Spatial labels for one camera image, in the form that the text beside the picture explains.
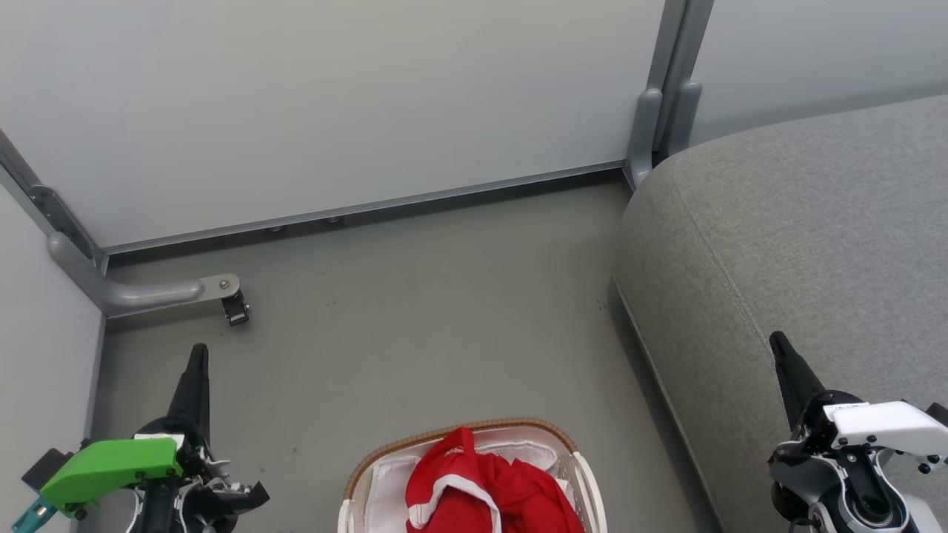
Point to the grey fabric sofa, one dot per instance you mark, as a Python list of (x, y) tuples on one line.
[(800, 281)]

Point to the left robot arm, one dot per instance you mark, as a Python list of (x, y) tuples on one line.
[(200, 507)]

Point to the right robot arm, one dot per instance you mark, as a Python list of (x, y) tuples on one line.
[(852, 496)]

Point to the white laundry basket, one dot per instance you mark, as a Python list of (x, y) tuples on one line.
[(585, 488)]

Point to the grey partition bottom rail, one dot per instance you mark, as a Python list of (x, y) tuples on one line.
[(370, 203)]

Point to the grey partition foot tube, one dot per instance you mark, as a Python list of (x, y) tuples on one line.
[(126, 292)]

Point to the red garment with white trim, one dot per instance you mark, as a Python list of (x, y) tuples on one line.
[(481, 488)]

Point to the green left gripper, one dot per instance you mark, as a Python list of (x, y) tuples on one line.
[(111, 466)]

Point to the grey partition corner post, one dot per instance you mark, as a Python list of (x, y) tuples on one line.
[(666, 96)]

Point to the black caster wheel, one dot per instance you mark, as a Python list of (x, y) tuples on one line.
[(236, 309)]

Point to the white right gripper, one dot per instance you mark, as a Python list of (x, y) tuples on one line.
[(881, 426)]

